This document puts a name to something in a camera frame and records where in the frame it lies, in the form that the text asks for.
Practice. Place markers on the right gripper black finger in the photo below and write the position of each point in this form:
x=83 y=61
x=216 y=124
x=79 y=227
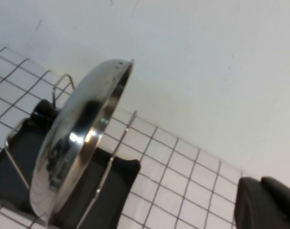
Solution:
x=266 y=205

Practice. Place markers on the steel pot lid black knob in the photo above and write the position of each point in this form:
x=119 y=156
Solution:
x=75 y=143

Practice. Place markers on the white black-grid tablecloth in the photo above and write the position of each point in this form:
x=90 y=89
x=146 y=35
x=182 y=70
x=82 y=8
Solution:
x=183 y=186

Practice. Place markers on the dark grey plastic drip tray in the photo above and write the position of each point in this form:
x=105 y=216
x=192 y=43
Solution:
x=104 y=190

